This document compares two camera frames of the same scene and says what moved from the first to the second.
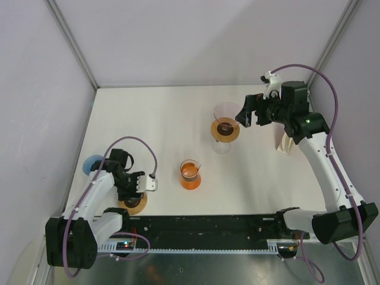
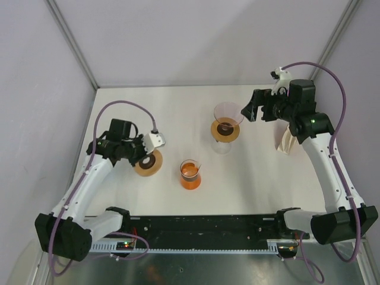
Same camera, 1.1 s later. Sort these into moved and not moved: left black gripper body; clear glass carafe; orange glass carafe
Moved: left black gripper body
Not moved: clear glass carafe; orange glass carafe
